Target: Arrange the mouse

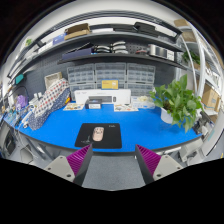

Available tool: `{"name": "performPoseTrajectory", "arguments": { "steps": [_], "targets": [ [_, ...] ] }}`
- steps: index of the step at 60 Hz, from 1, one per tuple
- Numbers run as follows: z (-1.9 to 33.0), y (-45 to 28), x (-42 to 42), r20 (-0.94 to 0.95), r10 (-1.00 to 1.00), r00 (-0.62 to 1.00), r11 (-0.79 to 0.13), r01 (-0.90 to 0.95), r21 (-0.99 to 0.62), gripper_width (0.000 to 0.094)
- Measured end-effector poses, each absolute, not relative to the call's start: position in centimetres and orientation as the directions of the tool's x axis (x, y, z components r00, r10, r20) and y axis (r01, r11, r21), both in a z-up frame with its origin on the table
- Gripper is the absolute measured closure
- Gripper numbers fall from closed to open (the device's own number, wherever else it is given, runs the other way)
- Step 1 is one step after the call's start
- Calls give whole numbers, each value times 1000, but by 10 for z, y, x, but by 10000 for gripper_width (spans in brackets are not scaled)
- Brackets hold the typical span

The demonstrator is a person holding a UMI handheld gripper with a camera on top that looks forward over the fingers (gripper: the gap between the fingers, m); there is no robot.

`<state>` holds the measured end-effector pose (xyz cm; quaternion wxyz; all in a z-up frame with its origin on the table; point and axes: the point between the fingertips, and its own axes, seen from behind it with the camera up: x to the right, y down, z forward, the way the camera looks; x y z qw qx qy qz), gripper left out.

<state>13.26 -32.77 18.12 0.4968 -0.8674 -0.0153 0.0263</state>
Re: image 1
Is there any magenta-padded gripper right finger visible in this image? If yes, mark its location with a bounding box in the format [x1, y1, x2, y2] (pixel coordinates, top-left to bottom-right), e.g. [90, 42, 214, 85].
[134, 143, 184, 185]

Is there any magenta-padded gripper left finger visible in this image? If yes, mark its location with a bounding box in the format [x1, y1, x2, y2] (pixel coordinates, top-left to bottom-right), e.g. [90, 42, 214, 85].
[43, 143, 95, 187]

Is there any rose gold computer mouse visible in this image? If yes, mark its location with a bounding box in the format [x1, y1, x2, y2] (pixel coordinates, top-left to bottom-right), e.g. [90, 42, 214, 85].
[91, 126, 106, 143]

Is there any black mouse pad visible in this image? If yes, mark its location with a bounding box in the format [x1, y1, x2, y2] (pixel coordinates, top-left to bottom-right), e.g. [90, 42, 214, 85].
[73, 122, 124, 150]

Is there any printed picture sheet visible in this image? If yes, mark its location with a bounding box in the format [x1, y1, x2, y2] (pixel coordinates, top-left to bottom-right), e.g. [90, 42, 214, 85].
[62, 102, 86, 112]
[112, 102, 140, 113]

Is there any white and blue tissue box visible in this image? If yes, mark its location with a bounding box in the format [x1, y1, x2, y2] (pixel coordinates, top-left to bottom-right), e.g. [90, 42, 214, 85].
[130, 95, 156, 110]

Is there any small black box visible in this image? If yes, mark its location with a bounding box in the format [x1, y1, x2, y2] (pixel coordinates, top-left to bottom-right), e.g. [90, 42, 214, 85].
[84, 97, 103, 110]

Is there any patterned fabric bag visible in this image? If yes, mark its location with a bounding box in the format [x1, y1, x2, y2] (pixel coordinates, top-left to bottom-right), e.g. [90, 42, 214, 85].
[27, 77, 71, 131]

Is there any potted green plant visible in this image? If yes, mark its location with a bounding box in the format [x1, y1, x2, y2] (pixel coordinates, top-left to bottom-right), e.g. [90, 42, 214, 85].
[148, 73, 205, 134]

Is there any white keyboard box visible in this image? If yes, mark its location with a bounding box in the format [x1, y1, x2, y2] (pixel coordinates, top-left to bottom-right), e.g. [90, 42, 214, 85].
[73, 88, 132, 106]

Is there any purple small object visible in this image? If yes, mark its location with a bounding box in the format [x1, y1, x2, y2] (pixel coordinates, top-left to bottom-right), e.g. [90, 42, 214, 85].
[15, 94, 29, 111]

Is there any yellow card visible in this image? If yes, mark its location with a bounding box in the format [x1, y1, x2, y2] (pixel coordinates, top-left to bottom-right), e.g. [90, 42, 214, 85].
[100, 78, 120, 91]

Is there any white crate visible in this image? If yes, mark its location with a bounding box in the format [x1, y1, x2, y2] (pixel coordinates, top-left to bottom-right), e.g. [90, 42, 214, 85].
[43, 71, 64, 91]

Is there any white metal shelf rack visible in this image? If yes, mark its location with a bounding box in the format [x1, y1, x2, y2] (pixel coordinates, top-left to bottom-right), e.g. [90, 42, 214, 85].
[173, 18, 224, 119]

